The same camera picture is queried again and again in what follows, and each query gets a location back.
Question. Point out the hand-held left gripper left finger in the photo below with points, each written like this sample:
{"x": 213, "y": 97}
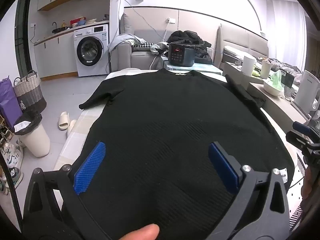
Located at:
{"x": 90, "y": 167}

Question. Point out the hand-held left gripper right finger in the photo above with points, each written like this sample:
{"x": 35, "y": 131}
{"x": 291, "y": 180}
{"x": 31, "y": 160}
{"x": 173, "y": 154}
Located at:
{"x": 222, "y": 165}

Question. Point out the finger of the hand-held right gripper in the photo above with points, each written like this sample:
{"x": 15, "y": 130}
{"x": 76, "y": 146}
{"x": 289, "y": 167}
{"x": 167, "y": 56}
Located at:
{"x": 301, "y": 127}
{"x": 297, "y": 140}

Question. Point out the black knit sweater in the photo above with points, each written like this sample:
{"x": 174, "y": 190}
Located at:
{"x": 162, "y": 117}

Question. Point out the grey clothes heap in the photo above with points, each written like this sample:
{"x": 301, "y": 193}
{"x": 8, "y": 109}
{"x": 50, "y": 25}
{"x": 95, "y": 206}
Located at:
{"x": 122, "y": 38}

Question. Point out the person's right hand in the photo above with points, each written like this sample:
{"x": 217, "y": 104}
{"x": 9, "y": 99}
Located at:
{"x": 307, "y": 187}

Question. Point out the person's left hand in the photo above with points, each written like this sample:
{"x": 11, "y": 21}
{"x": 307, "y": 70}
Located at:
{"x": 140, "y": 233}

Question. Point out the beige checkered table cover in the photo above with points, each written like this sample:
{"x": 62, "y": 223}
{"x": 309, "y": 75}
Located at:
{"x": 75, "y": 132}

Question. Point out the white bowl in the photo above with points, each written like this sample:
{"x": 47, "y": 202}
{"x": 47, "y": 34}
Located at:
{"x": 270, "y": 90}

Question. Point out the black box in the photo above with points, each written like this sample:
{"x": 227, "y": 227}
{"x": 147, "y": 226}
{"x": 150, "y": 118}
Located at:
{"x": 288, "y": 80}

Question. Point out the black white patterned rug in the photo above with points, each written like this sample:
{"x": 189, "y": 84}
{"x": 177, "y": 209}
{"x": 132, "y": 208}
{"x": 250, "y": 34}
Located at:
{"x": 296, "y": 205}

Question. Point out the white trash bin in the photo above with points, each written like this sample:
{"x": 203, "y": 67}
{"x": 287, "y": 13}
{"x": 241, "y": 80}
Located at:
{"x": 36, "y": 140}

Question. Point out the white cup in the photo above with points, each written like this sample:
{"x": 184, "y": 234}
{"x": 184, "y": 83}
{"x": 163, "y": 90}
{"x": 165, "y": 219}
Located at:
{"x": 265, "y": 70}

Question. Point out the row of shoes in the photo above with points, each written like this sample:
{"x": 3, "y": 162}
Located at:
{"x": 12, "y": 160}

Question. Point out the white paper towel roll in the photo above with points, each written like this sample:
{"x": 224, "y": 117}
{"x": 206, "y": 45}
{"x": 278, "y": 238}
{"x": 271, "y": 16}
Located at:
{"x": 248, "y": 65}

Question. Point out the woven laundry basket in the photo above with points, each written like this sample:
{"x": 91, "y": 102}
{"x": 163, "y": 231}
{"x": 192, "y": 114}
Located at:
{"x": 28, "y": 92}

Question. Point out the white curtain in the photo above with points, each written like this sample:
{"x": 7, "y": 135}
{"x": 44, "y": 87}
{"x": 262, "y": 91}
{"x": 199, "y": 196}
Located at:
{"x": 287, "y": 30}

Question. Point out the white pillow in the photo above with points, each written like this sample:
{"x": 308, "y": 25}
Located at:
{"x": 232, "y": 51}

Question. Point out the purple bag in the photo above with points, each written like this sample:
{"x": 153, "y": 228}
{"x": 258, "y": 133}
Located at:
{"x": 8, "y": 102}

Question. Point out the bed with padded headboard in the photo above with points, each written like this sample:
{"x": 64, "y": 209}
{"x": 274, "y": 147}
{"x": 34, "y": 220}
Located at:
{"x": 240, "y": 38}

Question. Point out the white base cabinet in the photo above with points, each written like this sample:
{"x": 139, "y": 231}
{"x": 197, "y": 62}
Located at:
{"x": 57, "y": 57}

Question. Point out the dark blue rice cooker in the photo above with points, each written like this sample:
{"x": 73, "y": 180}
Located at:
{"x": 181, "y": 55}

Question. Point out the white washing machine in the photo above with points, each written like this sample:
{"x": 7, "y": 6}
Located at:
{"x": 90, "y": 50}

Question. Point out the grey sofa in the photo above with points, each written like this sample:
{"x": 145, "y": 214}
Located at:
{"x": 140, "y": 58}

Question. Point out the grey white cloth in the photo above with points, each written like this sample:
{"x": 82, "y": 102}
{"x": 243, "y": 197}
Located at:
{"x": 158, "y": 47}

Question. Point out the houndstooth pillow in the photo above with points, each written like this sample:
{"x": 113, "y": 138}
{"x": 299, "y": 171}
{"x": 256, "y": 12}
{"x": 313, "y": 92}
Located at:
{"x": 143, "y": 45}

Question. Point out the black jacket pile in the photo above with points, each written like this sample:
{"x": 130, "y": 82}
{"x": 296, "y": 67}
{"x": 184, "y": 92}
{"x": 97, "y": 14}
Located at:
{"x": 185, "y": 36}

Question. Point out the kitchen counter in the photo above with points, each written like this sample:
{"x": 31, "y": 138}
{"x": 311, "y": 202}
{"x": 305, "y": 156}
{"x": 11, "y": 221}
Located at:
{"x": 50, "y": 37}

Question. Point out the red box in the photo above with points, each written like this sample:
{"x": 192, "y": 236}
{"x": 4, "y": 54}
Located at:
{"x": 75, "y": 22}

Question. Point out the black faucet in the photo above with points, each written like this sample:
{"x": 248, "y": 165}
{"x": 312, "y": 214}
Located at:
{"x": 54, "y": 24}

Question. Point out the dark door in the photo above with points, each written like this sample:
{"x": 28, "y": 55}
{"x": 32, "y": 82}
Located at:
{"x": 22, "y": 35}

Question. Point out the white wall socket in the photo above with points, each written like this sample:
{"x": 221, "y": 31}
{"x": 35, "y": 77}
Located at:
{"x": 170, "y": 20}

